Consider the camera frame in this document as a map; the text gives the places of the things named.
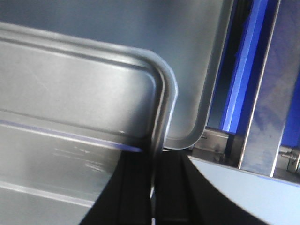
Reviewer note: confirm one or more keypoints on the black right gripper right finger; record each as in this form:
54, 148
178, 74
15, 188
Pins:
185, 197

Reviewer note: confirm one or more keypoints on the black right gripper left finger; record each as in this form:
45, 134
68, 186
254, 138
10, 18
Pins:
125, 199

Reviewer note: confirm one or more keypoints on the silver ribbed metal tray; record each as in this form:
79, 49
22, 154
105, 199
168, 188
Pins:
69, 107

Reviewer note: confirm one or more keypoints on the large grey plastic tray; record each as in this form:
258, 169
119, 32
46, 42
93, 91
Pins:
188, 34

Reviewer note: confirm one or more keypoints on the blue bin right shelf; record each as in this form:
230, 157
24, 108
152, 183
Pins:
245, 75

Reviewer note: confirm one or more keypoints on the right steel divider rail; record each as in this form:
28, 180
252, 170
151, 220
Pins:
274, 92

